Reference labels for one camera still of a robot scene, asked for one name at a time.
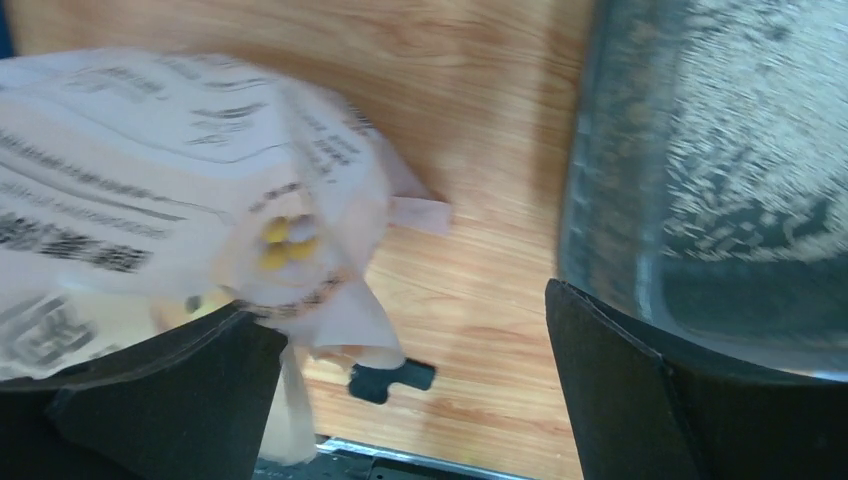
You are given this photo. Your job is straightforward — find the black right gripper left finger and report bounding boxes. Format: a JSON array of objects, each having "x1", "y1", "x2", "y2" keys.
[{"x1": 1, "y1": 307, "x2": 288, "y2": 479}]

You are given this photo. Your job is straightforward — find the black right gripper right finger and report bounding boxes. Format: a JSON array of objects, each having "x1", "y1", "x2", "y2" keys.
[{"x1": 545, "y1": 279, "x2": 847, "y2": 479}]

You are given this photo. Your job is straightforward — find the pink cat litter bag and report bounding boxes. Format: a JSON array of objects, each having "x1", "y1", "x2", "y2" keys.
[{"x1": 1, "y1": 48, "x2": 452, "y2": 465}]

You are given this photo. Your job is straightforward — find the dark grey litter box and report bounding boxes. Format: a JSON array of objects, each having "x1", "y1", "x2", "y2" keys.
[{"x1": 557, "y1": 1, "x2": 847, "y2": 383}]

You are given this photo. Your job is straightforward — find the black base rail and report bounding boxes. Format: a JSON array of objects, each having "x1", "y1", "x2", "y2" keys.
[{"x1": 253, "y1": 437, "x2": 516, "y2": 480}]

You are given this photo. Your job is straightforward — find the black T-shaped bracket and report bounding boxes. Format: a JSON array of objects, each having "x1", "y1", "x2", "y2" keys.
[{"x1": 347, "y1": 358, "x2": 437, "y2": 405}]

